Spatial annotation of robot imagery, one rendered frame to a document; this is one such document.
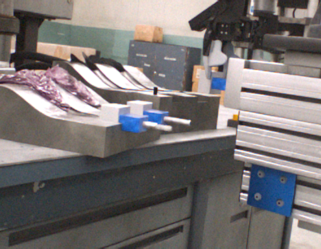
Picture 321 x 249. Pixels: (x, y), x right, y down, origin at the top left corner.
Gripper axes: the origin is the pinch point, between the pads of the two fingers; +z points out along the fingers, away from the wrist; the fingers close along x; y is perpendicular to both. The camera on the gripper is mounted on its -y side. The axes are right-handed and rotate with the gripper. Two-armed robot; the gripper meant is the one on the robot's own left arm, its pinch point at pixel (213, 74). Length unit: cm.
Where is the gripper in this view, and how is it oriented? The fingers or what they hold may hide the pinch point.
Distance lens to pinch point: 121.0
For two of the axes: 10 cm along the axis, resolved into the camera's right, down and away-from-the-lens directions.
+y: 8.2, 1.7, -5.4
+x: 5.6, -0.4, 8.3
